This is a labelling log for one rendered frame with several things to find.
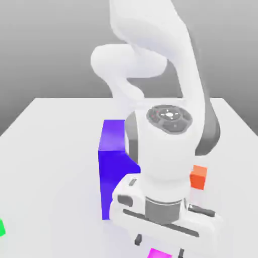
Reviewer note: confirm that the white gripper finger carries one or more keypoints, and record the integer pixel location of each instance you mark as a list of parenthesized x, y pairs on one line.
[(138, 240), (181, 253)]

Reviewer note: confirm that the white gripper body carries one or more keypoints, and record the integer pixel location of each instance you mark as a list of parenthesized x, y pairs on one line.
[(203, 227)]

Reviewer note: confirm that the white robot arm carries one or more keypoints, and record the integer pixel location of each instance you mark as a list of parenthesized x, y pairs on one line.
[(161, 153)]

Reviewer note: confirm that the small magenta cube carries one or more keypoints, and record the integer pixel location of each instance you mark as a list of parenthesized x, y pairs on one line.
[(158, 254)]

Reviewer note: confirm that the small orange cube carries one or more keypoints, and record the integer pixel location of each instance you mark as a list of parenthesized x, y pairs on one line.
[(198, 179)]

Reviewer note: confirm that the small green cube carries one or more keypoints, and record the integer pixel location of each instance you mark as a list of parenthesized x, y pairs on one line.
[(2, 227)]

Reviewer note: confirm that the large blue box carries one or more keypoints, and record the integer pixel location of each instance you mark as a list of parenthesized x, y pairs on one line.
[(112, 173)]

